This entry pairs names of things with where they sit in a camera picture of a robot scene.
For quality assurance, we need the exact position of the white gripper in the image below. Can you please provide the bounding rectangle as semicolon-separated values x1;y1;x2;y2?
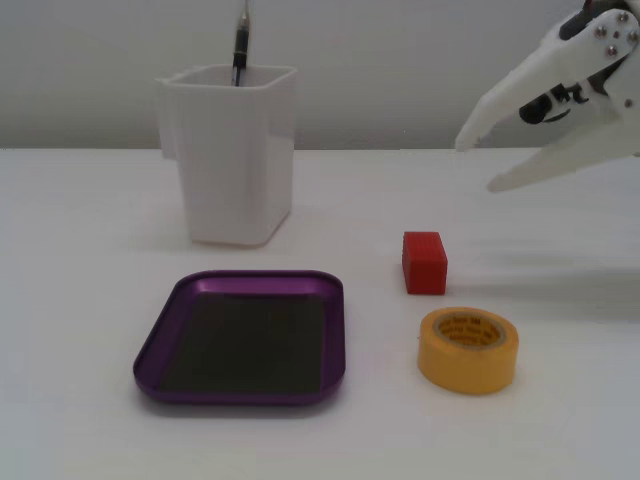
454;0;640;195

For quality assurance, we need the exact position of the red cube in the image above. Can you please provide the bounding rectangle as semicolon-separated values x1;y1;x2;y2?
401;230;448;296

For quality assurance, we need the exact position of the yellow tape roll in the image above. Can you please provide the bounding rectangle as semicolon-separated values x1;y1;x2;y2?
417;306;521;397

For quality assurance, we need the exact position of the black pen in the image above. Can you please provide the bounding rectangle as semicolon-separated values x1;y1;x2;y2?
230;0;251;87

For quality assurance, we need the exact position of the white pen holder cup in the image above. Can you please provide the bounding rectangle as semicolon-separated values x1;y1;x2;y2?
154;63;299;248

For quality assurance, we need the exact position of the purple metal tray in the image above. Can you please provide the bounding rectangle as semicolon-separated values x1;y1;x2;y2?
132;269;347;407

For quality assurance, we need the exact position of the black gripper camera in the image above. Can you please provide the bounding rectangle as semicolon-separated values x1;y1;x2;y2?
518;82;601;126

